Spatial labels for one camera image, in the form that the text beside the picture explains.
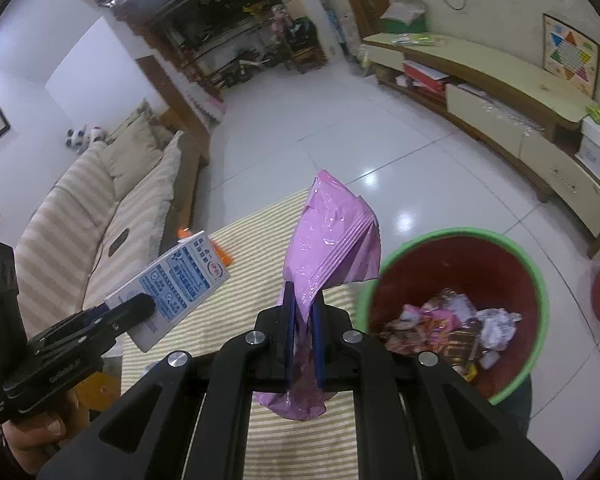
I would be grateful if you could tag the balance bike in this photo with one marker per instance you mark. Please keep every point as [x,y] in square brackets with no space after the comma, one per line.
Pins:
[243,69]

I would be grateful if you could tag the red bin green rim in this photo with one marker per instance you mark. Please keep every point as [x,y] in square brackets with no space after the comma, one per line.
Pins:
[429,291]

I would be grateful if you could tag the beige striped sofa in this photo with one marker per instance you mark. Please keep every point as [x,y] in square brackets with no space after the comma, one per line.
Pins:
[61,259]

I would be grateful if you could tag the orange snack bag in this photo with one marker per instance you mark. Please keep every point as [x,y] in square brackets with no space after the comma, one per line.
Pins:
[204,245]

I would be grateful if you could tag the white blue carton box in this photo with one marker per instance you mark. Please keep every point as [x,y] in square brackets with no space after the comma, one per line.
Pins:
[179,281]

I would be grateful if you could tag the chinese checkers board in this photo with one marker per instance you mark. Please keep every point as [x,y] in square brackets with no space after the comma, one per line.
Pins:
[570,55]

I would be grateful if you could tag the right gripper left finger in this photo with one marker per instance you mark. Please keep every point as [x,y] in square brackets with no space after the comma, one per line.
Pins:
[187,418]

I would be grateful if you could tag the black phone on sofa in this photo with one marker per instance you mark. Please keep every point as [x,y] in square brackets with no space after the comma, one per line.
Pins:
[118,242]

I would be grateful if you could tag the plush toy on sofa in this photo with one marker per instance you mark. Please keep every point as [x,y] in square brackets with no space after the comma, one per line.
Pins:
[80,140]

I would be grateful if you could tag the green checked tablecloth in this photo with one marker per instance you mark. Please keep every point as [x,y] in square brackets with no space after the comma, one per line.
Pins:
[277,448]

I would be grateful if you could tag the left hand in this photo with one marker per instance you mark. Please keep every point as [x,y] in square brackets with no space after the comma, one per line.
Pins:
[34,441]

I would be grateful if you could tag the beige cushion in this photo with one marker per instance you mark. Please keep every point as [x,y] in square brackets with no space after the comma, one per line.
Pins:
[131,157]

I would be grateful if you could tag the purple snack bag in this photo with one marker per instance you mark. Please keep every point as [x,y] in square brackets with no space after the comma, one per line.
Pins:
[335,242]

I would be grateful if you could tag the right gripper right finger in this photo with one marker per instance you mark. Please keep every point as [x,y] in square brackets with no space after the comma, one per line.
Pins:
[415,417]

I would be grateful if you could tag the white paper ball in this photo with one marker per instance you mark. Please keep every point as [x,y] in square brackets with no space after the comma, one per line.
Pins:
[498,328]

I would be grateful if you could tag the curved TV cabinet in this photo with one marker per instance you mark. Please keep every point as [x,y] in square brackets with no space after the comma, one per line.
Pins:
[528,116]

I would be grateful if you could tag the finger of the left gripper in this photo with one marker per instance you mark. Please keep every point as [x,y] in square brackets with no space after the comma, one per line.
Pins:
[130,312]

